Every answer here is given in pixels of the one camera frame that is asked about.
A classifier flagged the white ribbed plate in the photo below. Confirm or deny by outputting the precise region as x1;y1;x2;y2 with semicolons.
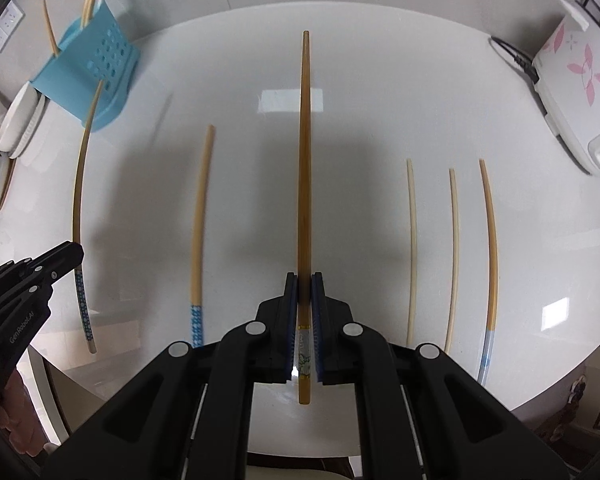
17;92;49;157

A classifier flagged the person's beige clothing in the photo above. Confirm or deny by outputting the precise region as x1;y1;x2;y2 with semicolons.
246;464;355;480

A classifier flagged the large white bowl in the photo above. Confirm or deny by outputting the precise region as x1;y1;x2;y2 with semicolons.
0;82;39;154

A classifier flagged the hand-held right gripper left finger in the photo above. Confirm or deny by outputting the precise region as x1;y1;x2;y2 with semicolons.
40;272;301;480

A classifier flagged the black rice cooker power cord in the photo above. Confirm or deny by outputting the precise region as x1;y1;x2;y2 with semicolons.
489;34;541;84

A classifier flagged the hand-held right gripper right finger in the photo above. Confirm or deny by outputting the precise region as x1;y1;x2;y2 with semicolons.
310;272;574;480

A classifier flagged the person's left hand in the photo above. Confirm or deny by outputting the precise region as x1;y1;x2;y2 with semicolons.
0;369;49;457

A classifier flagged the blue plastic utensil holder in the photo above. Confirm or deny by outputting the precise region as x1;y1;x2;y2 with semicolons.
27;0;141;134

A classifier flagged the dark wooden chopstick white band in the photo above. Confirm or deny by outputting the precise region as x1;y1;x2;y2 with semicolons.
295;30;315;407

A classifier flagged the round wooden board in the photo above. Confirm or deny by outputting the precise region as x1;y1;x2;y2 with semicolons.
0;157;17;214

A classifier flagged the white floral rice cooker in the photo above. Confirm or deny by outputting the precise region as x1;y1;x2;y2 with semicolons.
531;0;600;177

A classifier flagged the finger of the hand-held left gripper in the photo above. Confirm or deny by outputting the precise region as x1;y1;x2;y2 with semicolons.
0;258;35;313
0;241;85;323

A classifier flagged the white paper label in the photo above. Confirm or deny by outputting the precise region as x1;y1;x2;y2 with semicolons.
259;88;324;114

